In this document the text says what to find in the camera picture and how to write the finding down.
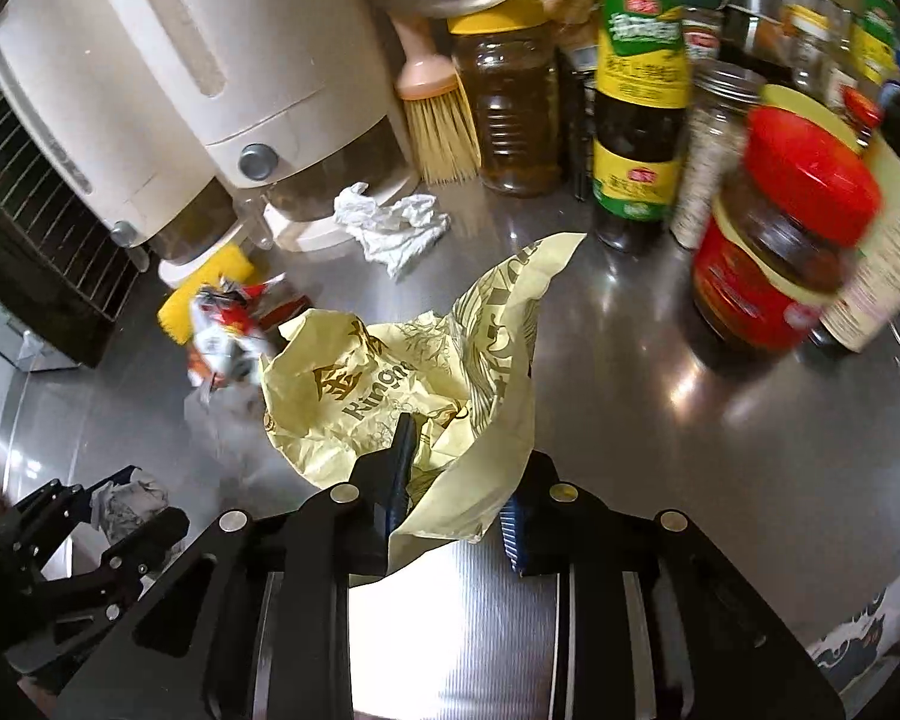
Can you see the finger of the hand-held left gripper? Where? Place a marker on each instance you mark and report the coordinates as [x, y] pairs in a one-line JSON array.
[[60, 517], [135, 555]]

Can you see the green-label sauce bottle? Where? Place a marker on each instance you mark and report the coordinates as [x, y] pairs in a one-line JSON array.
[[637, 52]]

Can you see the yellow foam net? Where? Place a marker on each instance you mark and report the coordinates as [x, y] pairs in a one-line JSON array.
[[176, 311]]

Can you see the pale yellow paper bag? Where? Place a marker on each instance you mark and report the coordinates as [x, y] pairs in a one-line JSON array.
[[345, 405]]

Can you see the black toaster oven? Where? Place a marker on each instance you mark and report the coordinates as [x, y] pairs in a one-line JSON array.
[[37, 322]]

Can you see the glass spice grinder jar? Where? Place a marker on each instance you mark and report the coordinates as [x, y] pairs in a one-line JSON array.
[[709, 165]]

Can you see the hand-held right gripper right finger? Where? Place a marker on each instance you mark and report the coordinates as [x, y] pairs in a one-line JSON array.
[[514, 540]]

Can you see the red-lid sauce jar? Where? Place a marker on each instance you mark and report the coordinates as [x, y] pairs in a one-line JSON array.
[[780, 240]]

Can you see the cluster of condiment bottles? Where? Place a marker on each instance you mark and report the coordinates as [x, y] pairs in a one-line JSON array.
[[810, 22]]

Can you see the white rice dispenser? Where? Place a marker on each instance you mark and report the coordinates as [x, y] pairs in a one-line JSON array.
[[82, 127], [270, 52]]

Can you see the clear plastic wrapper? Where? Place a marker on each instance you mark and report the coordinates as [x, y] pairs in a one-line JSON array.
[[217, 420]]

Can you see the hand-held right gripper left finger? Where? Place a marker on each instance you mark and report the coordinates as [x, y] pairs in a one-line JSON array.
[[403, 457]]

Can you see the grey tissue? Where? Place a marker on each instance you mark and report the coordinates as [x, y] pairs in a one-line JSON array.
[[131, 506]]

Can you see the dark bottle with cream label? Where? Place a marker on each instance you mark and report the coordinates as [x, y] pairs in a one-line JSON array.
[[892, 255]]

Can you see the red and white snack wrapper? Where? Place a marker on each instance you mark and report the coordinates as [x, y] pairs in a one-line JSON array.
[[221, 345]]

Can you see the crumpled white tissue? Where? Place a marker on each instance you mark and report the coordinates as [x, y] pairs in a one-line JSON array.
[[390, 232]]

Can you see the yellow-lid jar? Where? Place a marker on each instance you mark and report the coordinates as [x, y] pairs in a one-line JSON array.
[[787, 97]]

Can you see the white appliance with stickers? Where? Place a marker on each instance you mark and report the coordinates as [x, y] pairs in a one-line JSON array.
[[870, 630]]

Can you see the oil jar with yellow lid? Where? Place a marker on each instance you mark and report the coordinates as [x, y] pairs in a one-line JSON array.
[[510, 112]]

